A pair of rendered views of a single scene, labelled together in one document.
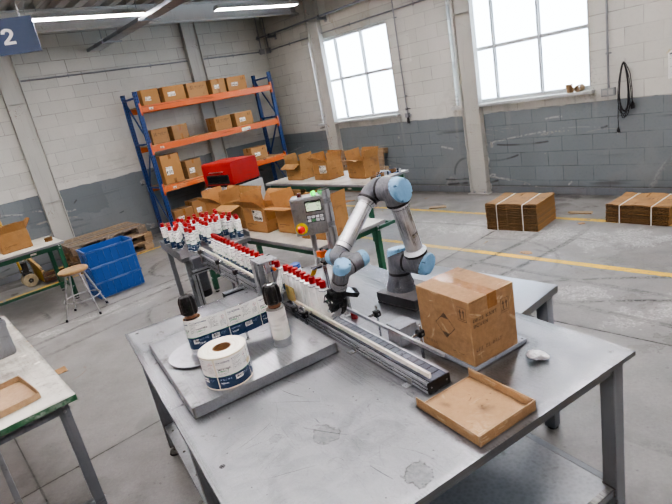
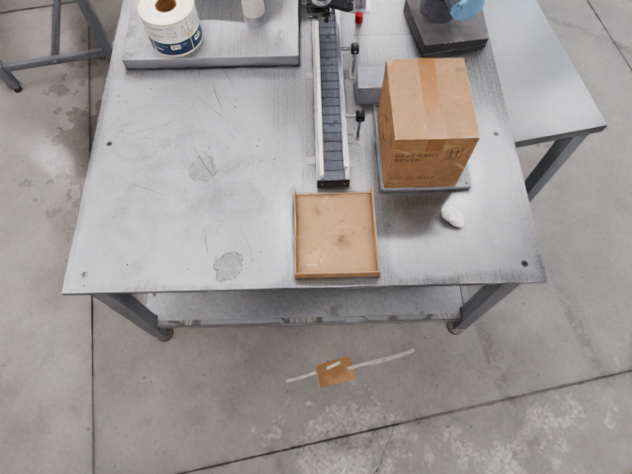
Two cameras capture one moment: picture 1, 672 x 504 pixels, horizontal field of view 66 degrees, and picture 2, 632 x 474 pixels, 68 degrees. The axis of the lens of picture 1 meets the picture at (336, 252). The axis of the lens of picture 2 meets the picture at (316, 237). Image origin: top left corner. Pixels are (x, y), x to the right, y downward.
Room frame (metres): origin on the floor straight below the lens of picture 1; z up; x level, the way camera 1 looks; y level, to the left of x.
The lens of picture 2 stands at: (0.91, -0.61, 2.20)
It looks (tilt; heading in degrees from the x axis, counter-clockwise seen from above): 66 degrees down; 28
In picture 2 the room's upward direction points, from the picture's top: 1 degrees counter-clockwise
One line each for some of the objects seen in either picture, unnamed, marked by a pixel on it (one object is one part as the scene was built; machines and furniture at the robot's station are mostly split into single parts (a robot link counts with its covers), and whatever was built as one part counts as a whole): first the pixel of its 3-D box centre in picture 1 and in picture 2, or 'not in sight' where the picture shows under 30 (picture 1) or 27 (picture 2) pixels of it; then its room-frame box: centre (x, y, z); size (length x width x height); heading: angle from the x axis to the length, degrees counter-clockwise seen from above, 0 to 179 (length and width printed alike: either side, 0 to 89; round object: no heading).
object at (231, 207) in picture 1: (239, 208); not in sight; (5.28, 0.90, 0.97); 0.44 x 0.38 x 0.37; 134
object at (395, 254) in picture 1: (399, 258); not in sight; (2.53, -0.32, 1.05); 0.13 x 0.12 x 0.14; 40
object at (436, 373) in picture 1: (326, 320); (324, 7); (2.37, 0.11, 0.86); 1.65 x 0.08 x 0.04; 28
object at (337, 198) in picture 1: (323, 213); not in sight; (4.30, 0.04, 0.97); 0.51 x 0.39 x 0.37; 134
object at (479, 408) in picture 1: (473, 403); (335, 230); (1.50, -0.36, 0.85); 0.30 x 0.26 x 0.04; 28
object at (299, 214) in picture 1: (310, 214); not in sight; (2.51, 0.09, 1.38); 0.17 x 0.10 x 0.19; 83
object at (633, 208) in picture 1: (646, 207); not in sight; (5.29, -3.41, 0.11); 0.65 x 0.54 x 0.22; 36
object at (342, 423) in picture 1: (324, 342); (301, 39); (2.22, 0.14, 0.82); 2.10 x 1.50 x 0.02; 28
